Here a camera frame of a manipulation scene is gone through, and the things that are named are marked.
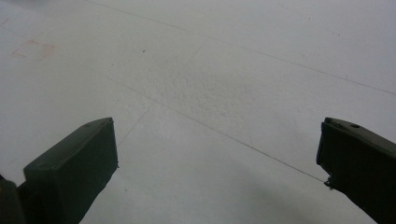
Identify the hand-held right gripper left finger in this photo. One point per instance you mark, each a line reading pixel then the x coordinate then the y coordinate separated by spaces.
pixel 71 168

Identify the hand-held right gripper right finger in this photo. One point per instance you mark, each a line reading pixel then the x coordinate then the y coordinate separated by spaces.
pixel 361 161

